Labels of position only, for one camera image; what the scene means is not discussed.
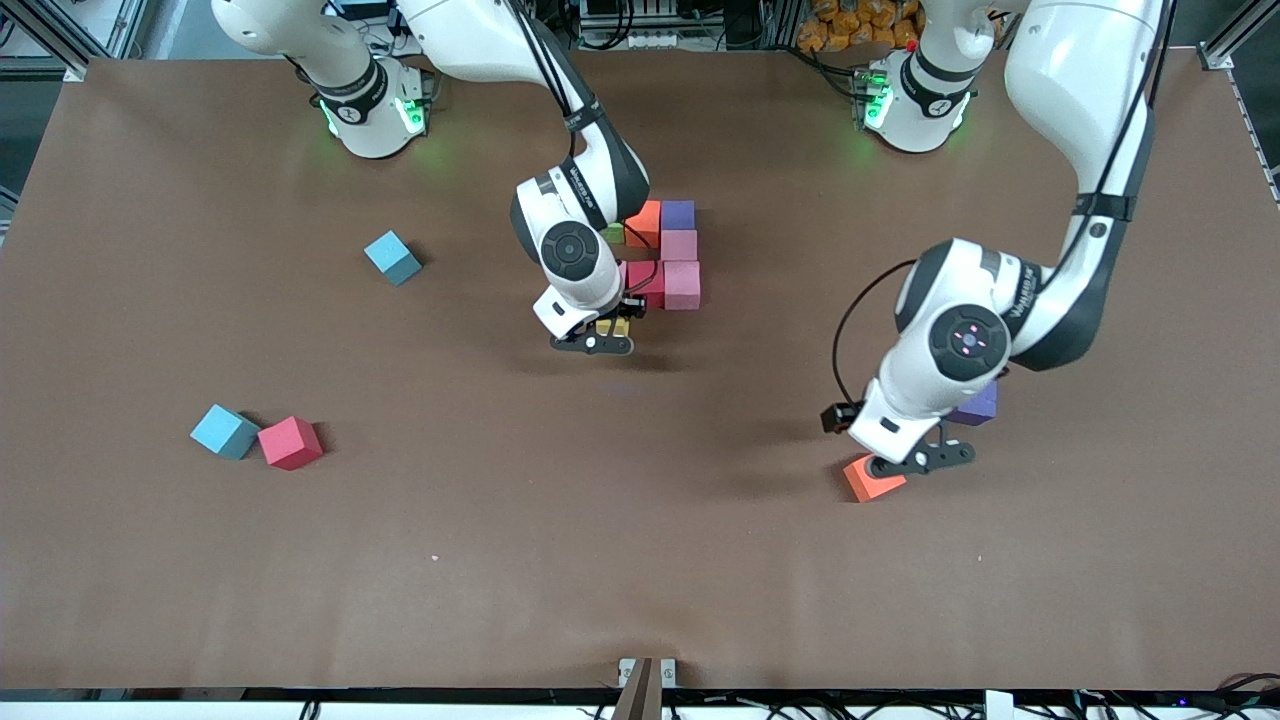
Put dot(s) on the blue foam cube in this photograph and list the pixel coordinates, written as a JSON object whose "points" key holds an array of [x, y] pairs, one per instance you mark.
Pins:
{"points": [[392, 257], [224, 431]]}

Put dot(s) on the orange foam cube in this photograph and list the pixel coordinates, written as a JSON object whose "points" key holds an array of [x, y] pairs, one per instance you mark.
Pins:
{"points": [[870, 487], [647, 222]]}

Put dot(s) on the purple foam cube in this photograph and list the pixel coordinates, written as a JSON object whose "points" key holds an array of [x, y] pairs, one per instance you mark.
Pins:
{"points": [[677, 215], [982, 408]]}

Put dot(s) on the aluminium frame post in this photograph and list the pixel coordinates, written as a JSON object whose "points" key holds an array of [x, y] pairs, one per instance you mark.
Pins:
{"points": [[1240, 30], [50, 40]]}

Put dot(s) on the red foam cube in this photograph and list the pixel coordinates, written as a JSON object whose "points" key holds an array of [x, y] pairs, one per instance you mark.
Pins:
{"points": [[290, 442], [650, 282]]}

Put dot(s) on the white power strip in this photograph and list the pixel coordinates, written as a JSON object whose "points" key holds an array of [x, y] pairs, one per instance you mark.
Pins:
{"points": [[650, 41]]}

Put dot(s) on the white tag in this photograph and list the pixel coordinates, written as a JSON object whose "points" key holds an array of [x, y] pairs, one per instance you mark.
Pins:
{"points": [[998, 706]]}

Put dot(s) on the aluminium table edge rail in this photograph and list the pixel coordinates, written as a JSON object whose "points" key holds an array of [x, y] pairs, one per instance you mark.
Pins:
{"points": [[1255, 130]]}

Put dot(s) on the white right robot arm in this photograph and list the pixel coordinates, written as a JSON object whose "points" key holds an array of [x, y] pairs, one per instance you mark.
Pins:
{"points": [[575, 300]]}

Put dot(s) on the grey metal bracket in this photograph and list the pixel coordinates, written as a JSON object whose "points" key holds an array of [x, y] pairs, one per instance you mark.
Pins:
{"points": [[646, 685]]}

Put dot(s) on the yellow foam cube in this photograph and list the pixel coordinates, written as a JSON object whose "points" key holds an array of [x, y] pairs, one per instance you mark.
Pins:
{"points": [[618, 327]]}

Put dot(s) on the green foam cube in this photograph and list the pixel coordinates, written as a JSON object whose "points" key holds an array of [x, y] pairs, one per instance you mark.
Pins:
{"points": [[614, 235]]}

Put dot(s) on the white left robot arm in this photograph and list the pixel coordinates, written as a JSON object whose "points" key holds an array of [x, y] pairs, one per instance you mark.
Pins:
{"points": [[910, 400]]}

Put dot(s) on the pink foam cube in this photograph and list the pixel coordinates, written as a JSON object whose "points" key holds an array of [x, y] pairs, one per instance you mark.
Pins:
{"points": [[682, 286], [679, 246]]}

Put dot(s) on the bag of orange snacks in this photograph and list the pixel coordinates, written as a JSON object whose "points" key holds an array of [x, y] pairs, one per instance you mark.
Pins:
{"points": [[860, 25]]}

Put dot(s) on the brown table cover sheet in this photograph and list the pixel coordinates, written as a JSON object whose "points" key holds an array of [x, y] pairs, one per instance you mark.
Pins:
{"points": [[640, 560]]}

